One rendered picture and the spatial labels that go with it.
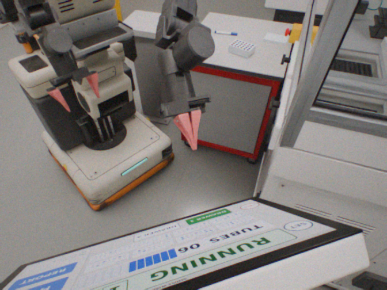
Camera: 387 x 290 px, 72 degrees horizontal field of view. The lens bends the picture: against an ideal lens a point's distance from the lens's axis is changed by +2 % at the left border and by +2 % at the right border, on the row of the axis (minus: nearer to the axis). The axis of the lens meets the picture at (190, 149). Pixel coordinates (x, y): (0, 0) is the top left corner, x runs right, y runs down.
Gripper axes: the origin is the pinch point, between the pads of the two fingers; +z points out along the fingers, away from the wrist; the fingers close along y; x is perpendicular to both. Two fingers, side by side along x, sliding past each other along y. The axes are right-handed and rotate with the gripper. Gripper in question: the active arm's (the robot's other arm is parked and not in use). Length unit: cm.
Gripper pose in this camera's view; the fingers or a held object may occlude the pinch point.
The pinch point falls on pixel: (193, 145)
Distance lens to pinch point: 54.3
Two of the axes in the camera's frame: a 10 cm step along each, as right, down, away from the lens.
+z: 2.4, 9.7, -0.1
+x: -2.0, 0.6, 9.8
